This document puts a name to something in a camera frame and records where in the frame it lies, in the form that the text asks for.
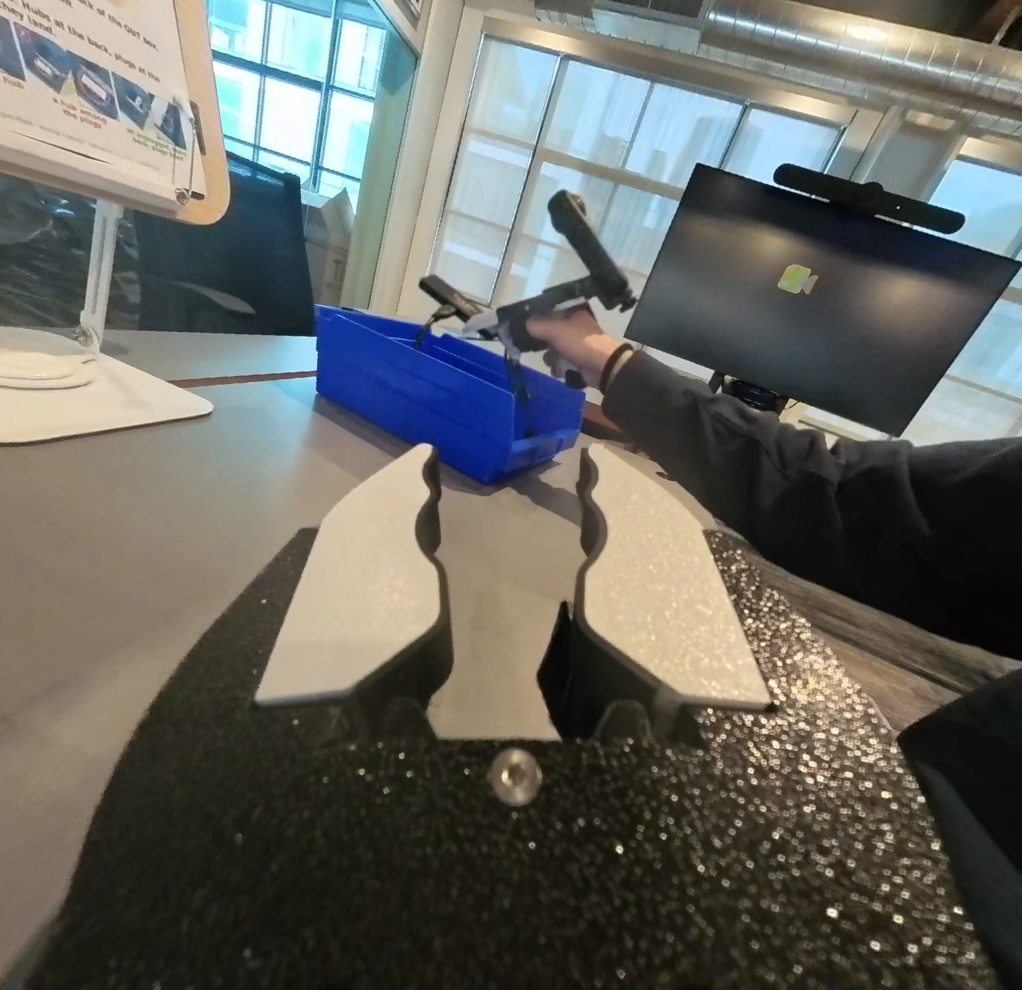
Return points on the black monitor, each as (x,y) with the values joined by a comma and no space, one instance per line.
(798,351)

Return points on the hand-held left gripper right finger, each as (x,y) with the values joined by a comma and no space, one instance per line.
(671,598)

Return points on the person's right forearm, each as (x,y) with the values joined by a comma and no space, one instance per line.
(798,487)

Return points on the black usb hub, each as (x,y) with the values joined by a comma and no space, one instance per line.
(447,293)

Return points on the black monitor stand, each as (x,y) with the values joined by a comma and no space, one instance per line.
(750,395)

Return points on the dark cloth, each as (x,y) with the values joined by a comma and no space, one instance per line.
(974,806)

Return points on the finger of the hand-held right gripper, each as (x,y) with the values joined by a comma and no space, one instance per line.
(491,333)
(483,320)

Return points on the white cardboard box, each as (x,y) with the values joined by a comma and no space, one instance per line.
(331,247)

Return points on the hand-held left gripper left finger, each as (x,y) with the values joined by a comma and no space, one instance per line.
(351,598)

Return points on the instruction sheet on stand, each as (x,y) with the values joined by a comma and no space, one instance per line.
(104,391)

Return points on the black chair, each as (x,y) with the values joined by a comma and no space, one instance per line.
(231,255)

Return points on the person's right hand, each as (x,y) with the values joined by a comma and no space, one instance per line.
(575,343)

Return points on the instruction poster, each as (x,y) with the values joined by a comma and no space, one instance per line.
(80,87)

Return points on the black video bar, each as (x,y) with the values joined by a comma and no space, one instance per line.
(870,199)

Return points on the silver ventilation duct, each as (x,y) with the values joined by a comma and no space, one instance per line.
(838,39)

